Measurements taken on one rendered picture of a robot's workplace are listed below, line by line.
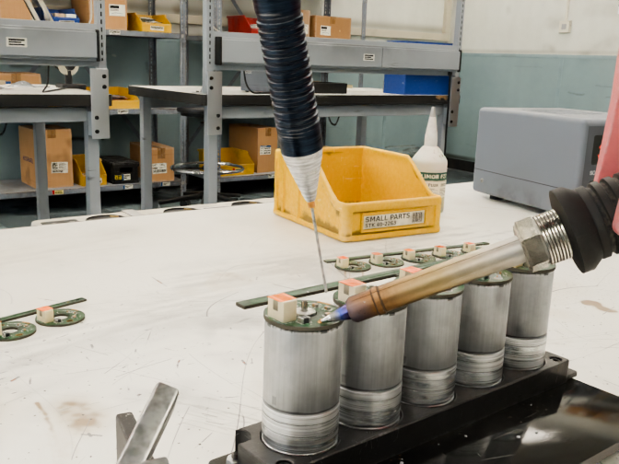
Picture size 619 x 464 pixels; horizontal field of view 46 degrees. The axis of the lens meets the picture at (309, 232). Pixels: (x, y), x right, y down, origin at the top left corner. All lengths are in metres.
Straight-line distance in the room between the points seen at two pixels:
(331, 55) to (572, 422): 2.81
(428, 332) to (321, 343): 0.05
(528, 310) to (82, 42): 2.33
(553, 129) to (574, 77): 5.14
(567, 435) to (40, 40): 2.34
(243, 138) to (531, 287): 4.78
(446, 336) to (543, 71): 5.77
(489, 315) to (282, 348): 0.09
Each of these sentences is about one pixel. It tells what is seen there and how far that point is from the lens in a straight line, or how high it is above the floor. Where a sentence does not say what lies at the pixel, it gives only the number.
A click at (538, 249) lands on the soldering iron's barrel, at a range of 0.21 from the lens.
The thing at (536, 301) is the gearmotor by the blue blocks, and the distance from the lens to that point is 0.30.
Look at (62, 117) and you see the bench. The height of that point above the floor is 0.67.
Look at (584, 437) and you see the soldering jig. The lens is 0.29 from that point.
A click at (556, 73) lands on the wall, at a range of 5.94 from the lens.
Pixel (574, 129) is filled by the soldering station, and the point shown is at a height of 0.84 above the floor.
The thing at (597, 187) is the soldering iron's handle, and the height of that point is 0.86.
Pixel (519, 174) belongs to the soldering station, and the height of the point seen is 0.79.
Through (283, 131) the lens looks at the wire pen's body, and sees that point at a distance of 0.18.
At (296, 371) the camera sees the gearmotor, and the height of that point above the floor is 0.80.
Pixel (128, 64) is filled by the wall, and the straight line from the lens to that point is 4.91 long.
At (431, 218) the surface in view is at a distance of 0.62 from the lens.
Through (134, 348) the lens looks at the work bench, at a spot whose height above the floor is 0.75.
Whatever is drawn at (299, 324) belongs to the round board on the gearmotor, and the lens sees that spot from 0.22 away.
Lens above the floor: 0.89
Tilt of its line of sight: 13 degrees down
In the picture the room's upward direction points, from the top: 2 degrees clockwise
